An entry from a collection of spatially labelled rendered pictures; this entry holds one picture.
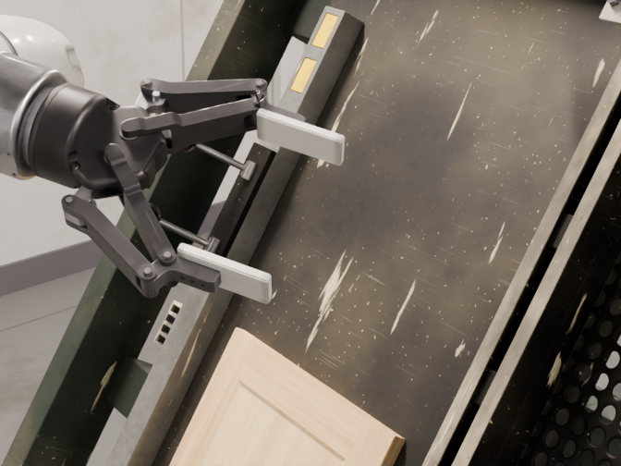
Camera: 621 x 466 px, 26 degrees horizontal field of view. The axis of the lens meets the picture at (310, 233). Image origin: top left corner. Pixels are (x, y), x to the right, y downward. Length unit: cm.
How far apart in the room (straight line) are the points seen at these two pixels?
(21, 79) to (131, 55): 460
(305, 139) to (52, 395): 120
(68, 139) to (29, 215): 448
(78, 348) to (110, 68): 351
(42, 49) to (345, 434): 68
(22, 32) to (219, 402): 81
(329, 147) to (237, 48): 111
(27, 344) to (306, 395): 337
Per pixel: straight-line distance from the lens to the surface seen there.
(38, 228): 552
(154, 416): 194
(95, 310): 212
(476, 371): 146
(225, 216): 192
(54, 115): 101
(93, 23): 548
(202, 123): 102
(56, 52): 121
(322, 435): 168
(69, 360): 214
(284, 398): 175
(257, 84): 104
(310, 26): 210
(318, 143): 102
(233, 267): 94
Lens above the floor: 207
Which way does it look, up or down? 20 degrees down
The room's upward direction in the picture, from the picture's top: straight up
